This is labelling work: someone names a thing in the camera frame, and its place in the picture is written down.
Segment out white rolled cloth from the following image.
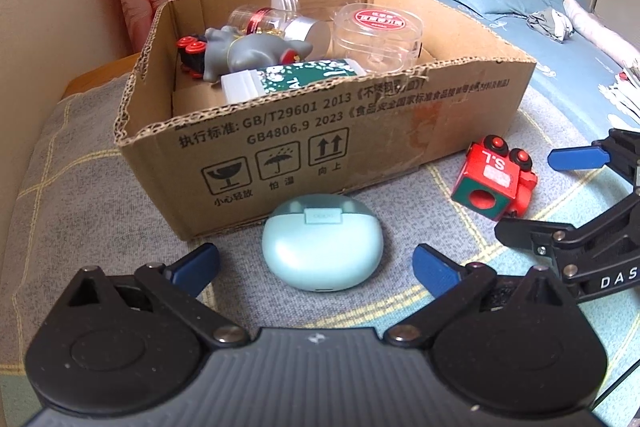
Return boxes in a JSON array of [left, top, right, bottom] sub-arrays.
[[563, 0, 639, 70]]

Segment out black toy train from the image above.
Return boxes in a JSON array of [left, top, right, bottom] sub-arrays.
[[176, 35, 207, 80]]

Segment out grey green checkered blanket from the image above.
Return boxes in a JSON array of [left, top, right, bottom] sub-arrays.
[[0, 70, 640, 427]]

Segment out brown cardboard box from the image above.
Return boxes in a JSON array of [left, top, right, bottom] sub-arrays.
[[114, 0, 536, 239]]

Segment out clear bottle of gold capsules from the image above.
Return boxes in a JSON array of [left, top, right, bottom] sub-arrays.
[[228, 5, 331, 60]]

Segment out clear round red-label container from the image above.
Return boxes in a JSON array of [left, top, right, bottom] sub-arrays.
[[332, 3, 424, 74]]

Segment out crumpled grey cloth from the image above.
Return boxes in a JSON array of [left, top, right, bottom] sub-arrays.
[[526, 8, 574, 42]]

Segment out mint green earbuds case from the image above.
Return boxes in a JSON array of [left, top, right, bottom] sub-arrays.
[[262, 194, 384, 293]]

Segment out red toy train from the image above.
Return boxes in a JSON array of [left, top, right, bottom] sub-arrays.
[[451, 134, 538, 221]]

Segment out grey cartoon animal figurine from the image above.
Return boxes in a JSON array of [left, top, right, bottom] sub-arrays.
[[203, 26, 314, 82]]

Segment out blue floral bedsheet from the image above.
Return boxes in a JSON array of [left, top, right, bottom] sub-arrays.
[[438, 0, 639, 140]]

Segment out medical cotton swabs container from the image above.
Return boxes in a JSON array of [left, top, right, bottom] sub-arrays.
[[221, 58, 367, 104]]

